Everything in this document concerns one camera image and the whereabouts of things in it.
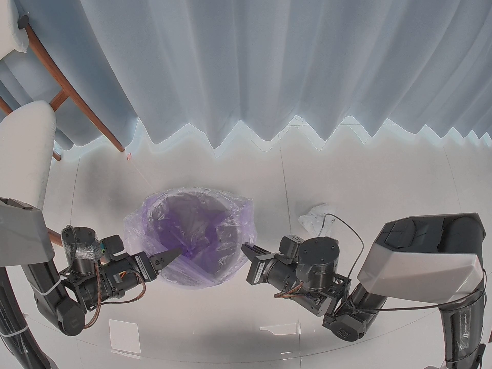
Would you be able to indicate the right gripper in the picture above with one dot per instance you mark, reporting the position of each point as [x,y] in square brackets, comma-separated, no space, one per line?
[276,275]

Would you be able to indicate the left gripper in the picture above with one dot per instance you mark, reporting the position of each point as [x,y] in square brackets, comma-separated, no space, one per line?
[127,275]

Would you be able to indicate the purple plastic bag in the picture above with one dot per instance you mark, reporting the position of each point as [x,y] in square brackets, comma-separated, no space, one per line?
[180,236]

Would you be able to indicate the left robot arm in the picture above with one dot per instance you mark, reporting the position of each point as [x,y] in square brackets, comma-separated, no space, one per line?
[23,236]

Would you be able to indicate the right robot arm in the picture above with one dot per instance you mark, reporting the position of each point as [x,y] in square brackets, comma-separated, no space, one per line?
[415,252]

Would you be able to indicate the white trash bin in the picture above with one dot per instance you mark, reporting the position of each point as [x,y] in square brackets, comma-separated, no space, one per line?
[192,204]

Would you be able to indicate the crumpled white paper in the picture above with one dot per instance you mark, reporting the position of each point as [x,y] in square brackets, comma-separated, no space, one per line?
[317,217]

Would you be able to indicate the wooden chair with white cushions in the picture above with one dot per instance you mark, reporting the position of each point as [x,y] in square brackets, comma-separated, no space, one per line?
[27,148]

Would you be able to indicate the blue-green curtain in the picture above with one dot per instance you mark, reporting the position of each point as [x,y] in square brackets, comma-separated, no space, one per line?
[269,52]

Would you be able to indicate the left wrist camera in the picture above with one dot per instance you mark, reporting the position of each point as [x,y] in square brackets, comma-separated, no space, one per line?
[113,244]

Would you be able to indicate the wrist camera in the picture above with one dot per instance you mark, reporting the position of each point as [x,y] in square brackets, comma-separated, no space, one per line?
[292,244]
[113,244]

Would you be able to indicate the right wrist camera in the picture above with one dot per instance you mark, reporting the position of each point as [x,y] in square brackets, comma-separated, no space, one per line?
[292,244]

